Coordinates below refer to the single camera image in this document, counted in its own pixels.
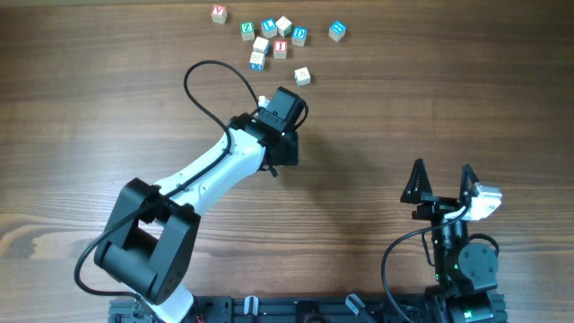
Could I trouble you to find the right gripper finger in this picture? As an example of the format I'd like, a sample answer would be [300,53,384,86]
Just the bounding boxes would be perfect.
[458,164,479,205]
[400,158,433,204]

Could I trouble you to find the white block letter A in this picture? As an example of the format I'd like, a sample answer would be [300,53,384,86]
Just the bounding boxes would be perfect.
[294,67,311,86]

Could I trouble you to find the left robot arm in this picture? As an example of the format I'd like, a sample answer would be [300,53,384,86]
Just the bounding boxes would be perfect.
[94,87,309,322]

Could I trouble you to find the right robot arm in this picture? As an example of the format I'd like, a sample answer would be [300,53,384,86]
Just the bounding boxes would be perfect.
[400,159,502,322]

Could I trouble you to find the white block blue X side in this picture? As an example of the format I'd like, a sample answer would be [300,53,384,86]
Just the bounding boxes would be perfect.
[249,52,265,71]

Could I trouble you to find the red I letter block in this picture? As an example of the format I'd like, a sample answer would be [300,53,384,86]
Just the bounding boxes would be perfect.
[274,40,288,59]

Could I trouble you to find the blue D letter block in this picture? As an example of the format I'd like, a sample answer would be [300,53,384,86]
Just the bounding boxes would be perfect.
[291,26,308,47]

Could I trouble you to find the white block green side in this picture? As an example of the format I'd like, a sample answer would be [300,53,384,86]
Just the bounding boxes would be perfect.
[276,16,293,38]

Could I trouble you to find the blue L letter block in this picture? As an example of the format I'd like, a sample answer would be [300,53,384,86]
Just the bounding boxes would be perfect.
[261,18,278,39]

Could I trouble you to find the green Z letter block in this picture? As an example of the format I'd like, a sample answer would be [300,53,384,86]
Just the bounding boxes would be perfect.
[240,22,256,41]

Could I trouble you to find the blue block far right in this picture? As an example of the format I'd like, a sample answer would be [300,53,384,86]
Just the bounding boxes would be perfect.
[328,21,346,42]

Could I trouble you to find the red Y letter block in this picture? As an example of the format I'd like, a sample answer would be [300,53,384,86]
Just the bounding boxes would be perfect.
[211,4,228,24]

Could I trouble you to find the left black camera cable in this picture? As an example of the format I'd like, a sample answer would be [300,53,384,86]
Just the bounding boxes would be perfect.
[74,59,261,298]

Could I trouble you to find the black camera cable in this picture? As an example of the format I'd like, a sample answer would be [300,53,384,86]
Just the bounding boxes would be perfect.
[74,59,261,298]
[380,204,472,323]

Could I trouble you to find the right black camera cable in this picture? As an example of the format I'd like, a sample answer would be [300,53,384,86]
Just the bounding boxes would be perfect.
[380,204,472,323]

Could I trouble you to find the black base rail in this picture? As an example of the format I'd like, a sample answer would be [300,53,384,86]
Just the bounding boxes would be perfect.
[107,293,510,323]

